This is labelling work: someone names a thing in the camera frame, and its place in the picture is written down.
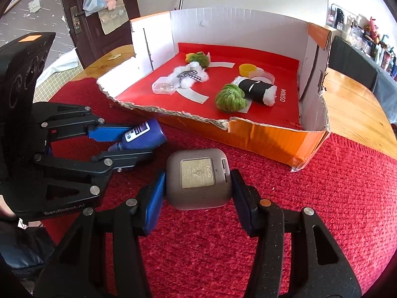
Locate person's dark trousers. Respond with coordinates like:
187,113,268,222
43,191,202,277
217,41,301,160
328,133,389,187
0,220,59,270

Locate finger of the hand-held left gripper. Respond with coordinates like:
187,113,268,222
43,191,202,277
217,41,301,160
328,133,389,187
40,103,134,143
34,148,156,180

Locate wooden table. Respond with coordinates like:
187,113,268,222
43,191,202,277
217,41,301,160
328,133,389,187
79,44,390,149

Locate red knit blanket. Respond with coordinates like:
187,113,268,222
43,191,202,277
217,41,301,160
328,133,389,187
40,77,397,298

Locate dark brown door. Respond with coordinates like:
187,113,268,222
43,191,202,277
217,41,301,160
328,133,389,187
57,0,141,69

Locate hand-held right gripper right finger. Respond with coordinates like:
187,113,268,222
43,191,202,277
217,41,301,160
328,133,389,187
230,169,363,298

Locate row of cosmetic bottles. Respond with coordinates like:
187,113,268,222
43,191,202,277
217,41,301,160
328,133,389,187
326,3,397,81

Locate white plastic sheet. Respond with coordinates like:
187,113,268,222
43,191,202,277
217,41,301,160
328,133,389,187
35,48,83,83

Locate orange cardboard box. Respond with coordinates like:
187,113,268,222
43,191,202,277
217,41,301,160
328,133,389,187
97,7,332,173

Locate clear round lid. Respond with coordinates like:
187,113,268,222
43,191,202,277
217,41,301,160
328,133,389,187
249,70,275,84

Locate pink bunny plush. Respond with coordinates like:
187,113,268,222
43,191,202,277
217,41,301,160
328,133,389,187
364,16,380,36

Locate clear square plastic box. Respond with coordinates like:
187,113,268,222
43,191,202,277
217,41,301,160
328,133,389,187
152,77,180,95

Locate white fluffy hair clip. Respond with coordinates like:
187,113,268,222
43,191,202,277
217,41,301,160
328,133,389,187
169,61,209,90

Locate brown paper pocket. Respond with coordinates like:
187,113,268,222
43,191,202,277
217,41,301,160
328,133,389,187
99,0,128,35

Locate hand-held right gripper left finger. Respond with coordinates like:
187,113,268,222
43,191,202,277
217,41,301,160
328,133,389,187
33,169,167,298

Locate blue cloth covered table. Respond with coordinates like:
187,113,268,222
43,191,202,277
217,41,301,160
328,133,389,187
329,36,397,103

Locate clear plastic bag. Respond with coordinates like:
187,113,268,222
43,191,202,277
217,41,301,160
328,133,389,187
82,0,107,17

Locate white towel roll black band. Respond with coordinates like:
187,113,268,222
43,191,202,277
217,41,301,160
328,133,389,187
232,76,277,107

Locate green yarn scrunchie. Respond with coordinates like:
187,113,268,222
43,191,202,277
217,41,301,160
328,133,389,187
189,52,210,68
215,83,248,113

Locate blue bottle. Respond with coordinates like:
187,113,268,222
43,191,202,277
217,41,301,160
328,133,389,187
108,118,167,152

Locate person's left hand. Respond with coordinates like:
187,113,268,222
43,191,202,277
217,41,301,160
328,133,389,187
0,194,17,218

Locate metal door handle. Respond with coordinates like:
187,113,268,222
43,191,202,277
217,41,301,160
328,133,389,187
70,6,86,35

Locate brown square case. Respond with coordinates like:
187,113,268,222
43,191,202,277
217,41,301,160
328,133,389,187
166,148,232,211

